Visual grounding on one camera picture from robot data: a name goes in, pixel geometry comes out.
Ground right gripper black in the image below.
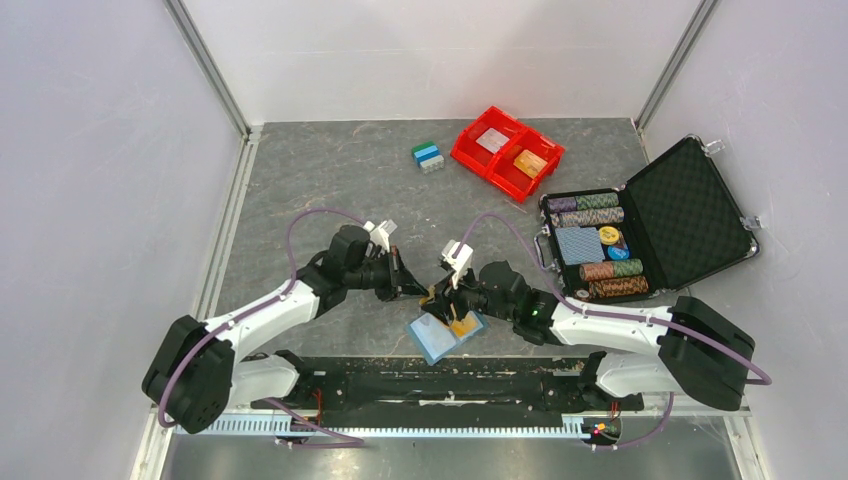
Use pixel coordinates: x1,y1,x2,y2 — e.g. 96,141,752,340
422,262,516,325

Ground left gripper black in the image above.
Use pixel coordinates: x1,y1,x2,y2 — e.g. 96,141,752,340
345,246,429,303

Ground blue card holder wallet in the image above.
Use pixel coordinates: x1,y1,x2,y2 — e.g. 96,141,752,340
406,312,489,366

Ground orange credit card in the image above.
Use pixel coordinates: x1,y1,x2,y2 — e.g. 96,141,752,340
513,149,548,179
442,298,480,338

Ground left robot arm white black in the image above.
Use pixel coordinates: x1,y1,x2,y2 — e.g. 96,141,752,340
141,220,427,434

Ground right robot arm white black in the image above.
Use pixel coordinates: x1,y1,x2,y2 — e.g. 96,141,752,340
421,261,767,411

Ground blue playing card deck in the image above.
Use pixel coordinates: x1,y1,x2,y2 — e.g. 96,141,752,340
555,227,605,266

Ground stacked green blue white blocks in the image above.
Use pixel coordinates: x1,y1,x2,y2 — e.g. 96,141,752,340
411,142,445,174

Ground orange green chip row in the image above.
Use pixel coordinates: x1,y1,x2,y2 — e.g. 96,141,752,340
579,259,644,282

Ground purple green chip row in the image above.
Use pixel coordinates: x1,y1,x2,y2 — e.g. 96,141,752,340
547,193,620,213

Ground red divided plastic bin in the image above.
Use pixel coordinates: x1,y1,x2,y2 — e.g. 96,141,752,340
451,106,565,203

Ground yellow dealer chip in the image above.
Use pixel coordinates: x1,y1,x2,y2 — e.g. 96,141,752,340
598,226,622,246

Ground blue dealer chip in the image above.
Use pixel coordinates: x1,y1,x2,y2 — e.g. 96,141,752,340
607,245,631,261

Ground orange brown chip row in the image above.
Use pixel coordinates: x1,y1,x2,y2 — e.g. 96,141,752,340
574,275,650,300

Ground purple brown chip row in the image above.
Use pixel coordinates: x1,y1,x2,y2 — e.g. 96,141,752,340
551,207,625,228

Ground black poker chip case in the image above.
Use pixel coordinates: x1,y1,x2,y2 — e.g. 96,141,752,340
539,135,760,304

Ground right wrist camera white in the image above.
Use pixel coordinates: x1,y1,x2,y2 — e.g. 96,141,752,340
441,240,474,288

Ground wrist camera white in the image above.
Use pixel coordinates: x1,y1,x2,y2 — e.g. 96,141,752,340
441,240,474,288
362,219,397,252

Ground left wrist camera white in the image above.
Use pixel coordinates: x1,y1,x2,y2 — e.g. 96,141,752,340
362,219,397,252

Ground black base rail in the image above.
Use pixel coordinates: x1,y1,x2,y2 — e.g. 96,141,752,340
281,352,667,431

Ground aluminium frame post left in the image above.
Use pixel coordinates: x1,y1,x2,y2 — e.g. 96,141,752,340
163,0,252,138

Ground aluminium frame post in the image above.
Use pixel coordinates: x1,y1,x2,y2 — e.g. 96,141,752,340
633,0,721,135
163,0,252,138

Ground aluminium frame post right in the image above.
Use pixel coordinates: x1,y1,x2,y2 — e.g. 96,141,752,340
633,0,721,135

